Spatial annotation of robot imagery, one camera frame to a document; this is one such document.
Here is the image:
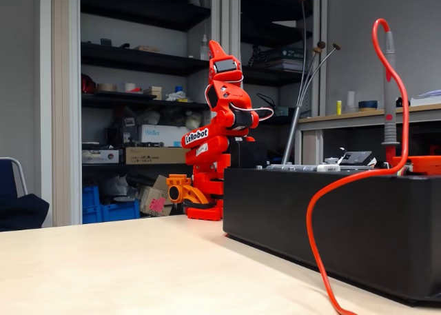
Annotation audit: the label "black task board box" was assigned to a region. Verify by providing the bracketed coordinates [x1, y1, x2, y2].
[223, 137, 441, 307]

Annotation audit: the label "blue plastic crate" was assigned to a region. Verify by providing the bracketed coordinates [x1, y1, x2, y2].
[100, 200, 141, 223]
[81, 185, 101, 225]

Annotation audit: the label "white and black box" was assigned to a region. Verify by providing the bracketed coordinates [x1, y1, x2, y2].
[81, 148, 124, 165]

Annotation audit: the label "brown flat carton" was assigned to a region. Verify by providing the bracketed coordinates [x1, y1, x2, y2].
[125, 146, 189, 165]

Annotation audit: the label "wooden top desk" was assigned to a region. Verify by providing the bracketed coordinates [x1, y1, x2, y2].
[298, 103, 441, 164]

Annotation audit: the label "white Weller box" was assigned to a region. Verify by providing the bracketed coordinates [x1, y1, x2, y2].
[139, 124, 189, 148]

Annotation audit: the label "white plastic bottle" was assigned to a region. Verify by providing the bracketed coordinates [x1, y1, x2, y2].
[199, 34, 210, 61]

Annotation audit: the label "white crumpled cloth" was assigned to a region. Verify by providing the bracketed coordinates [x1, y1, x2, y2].
[165, 90, 189, 102]

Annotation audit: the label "blue office chair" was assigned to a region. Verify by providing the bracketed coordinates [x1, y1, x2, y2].
[0, 193, 50, 232]

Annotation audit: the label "grey test probe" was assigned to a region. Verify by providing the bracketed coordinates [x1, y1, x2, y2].
[381, 31, 401, 166]

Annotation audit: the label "black flexible tripod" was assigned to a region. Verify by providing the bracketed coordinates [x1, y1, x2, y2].
[249, 45, 266, 67]

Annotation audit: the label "grey stalk lamp brown tips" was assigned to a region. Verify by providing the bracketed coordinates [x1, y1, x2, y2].
[281, 0, 342, 166]

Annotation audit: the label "stack of books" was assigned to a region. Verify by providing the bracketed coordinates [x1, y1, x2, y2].
[265, 45, 306, 71]

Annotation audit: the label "grey metal lid plate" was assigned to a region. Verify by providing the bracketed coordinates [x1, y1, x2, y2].
[267, 163, 318, 172]

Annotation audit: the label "stack of papers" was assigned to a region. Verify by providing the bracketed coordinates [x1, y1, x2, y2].
[411, 89, 441, 108]

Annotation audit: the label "green device with cable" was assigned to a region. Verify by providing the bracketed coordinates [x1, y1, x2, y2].
[256, 93, 290, 118]

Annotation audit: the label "grey shelf cabinet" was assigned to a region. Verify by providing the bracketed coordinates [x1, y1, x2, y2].
[51, 0, 328, 226]

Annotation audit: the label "cardboard box pink sticker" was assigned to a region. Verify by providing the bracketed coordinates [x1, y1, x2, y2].
[139, 174, 173, 216]

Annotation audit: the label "red display module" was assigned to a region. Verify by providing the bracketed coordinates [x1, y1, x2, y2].
[392, 155, 441, 176]

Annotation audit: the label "orange table clamp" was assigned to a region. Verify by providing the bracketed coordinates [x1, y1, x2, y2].
[166, 174, 212, 210]

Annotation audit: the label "red cable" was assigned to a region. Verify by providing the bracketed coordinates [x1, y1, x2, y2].
[305, 17, 411, 315]

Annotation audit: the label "dark red rounded object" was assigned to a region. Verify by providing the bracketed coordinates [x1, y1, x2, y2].
[81, 73, 97, 94]

